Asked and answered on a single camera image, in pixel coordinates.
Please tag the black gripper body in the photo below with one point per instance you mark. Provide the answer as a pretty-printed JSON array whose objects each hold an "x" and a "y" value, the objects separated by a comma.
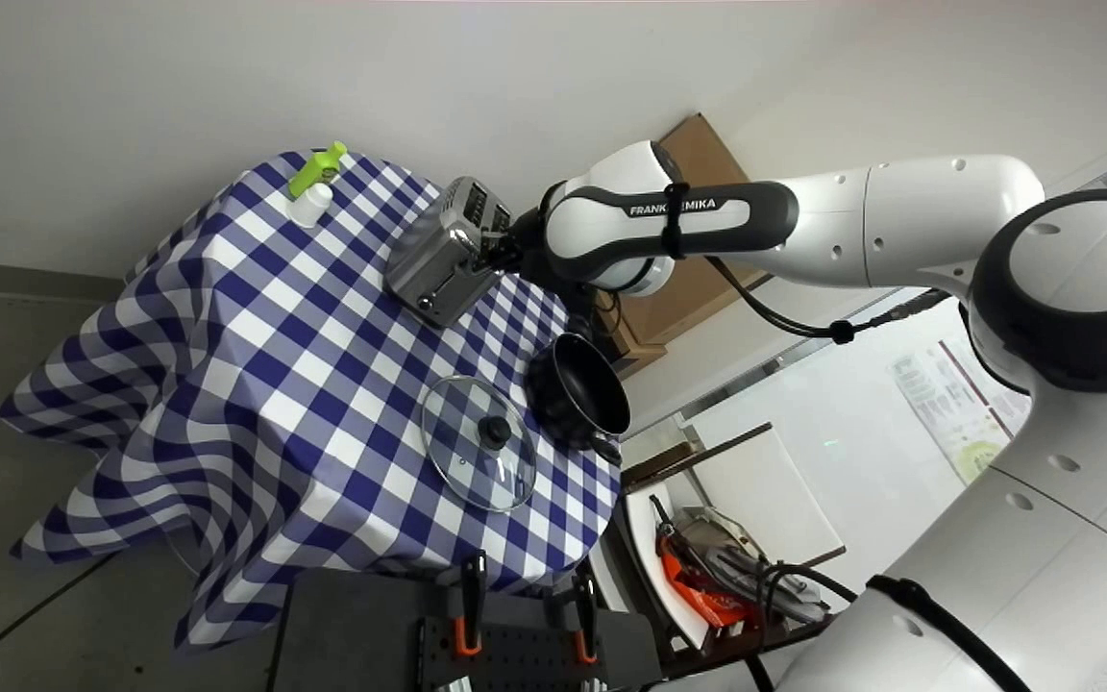
[{"x": 525, "y": 243}]

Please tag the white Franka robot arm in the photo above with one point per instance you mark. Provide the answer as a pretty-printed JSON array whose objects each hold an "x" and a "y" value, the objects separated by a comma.
[{"x": 911, "y": 218}]

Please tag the silver toaster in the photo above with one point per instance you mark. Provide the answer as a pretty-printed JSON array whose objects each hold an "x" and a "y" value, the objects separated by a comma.
[{"x": 439, "y": 256}]

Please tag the brown cardboard box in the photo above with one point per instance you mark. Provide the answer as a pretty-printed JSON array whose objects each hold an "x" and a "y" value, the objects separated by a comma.
[{"x": 683, "y": 310}]

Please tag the glass lid with black knob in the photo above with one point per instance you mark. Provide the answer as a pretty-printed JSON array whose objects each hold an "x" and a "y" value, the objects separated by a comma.
[{"x": 467, "y": 447}]

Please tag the small green plastic object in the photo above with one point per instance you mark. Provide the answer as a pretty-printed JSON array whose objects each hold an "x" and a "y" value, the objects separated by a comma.
[{"x": 320, "y": 168}]

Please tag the blue white checkered tablecloth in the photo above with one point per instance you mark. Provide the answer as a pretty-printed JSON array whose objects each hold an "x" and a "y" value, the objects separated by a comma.
[{"x": 257, "y": 384}]

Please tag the black clamp with orange grip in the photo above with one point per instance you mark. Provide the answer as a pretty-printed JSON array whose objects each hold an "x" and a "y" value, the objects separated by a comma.
[
  {"x": 584, "y": 619},
  {"x": 467, "y": 616}
]

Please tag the black tray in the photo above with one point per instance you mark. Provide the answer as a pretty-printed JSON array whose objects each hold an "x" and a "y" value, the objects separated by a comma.
[{"x": 656, "y": 602}]

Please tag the orange hand tool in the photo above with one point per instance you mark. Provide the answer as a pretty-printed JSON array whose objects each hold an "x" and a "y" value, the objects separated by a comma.
[{"x": 698, "y": 593}]

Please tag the printed white paper sheet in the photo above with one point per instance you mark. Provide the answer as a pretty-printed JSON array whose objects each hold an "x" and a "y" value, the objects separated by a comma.
[{"x": 962, "y": 412}]

